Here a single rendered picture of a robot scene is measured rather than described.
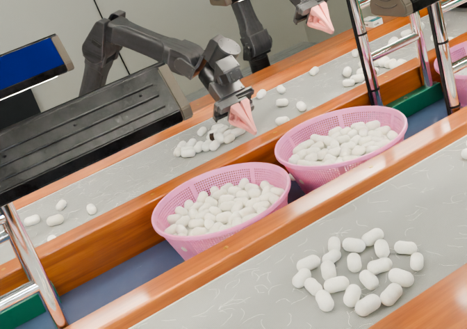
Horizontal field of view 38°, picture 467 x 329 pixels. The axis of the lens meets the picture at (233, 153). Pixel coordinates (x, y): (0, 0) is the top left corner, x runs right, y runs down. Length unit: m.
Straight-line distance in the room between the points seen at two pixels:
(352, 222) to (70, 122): 0.51
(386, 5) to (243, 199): 0.47
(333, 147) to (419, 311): 0.60
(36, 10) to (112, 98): 2.71
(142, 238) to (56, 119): 0.60
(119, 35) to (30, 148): 0.92
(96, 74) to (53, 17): 1.77
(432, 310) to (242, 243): 0.36
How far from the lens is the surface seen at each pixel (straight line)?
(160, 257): 1.35
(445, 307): 0.88
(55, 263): 1.35
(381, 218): 1.12
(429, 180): 1.20
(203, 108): 1.79
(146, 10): 3.71
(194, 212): 1.31
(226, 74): 1.51
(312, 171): 1.29
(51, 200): 1.64
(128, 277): 1.33
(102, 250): 1.36
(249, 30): 2.11
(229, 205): 1.29
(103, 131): 0.82
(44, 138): 0.82
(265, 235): 1.11
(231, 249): 1.10
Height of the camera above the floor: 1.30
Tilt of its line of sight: 22 degrees down
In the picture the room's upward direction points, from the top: 18 degrees counter-clockwise
